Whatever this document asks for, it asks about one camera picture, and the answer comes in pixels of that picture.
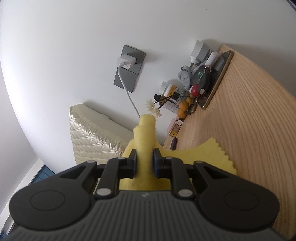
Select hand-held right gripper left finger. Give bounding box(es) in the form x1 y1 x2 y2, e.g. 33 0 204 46
59 148 139 200

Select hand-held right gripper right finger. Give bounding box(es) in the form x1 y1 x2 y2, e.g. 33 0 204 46
153 148 232 200

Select yellow cleaning cloth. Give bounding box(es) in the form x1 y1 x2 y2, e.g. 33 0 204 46
119 114 238 192

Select cream quilted headboard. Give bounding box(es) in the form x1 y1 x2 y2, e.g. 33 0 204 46
69 103 139 166

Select pink cigarette box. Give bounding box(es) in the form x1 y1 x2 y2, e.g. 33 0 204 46
167 117 184 137

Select white artificial flower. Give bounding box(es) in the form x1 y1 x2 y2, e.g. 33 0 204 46
145 98 163 119

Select blue slatted panel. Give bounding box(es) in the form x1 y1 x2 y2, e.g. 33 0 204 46
29 163 57 186

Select white-lid pill bottle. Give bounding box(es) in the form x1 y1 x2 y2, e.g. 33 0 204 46
160 81 179 96

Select wooden nightstand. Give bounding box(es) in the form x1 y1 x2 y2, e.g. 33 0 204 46
163 44 296 241

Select grey crumpled cloth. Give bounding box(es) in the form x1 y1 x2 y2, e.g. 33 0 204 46
177 65 194 89

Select black car key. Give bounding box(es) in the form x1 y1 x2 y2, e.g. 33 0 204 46
189 65 212 93

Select smartphone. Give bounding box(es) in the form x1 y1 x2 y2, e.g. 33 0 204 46
196 50 234 109

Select white charger plug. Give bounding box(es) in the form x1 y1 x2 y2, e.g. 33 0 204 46
117 54 137 70

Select white tube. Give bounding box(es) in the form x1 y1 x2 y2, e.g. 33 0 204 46
204 51 219 68

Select white plug-in device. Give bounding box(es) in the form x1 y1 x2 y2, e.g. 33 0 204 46
189 39 214 63

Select orange gourd string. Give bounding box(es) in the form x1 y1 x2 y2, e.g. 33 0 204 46
177 96 195 119

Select white charger cable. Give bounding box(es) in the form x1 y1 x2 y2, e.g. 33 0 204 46
117 66 141 119

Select grey wall socket panel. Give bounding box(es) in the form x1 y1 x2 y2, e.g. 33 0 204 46
113 44 147 93

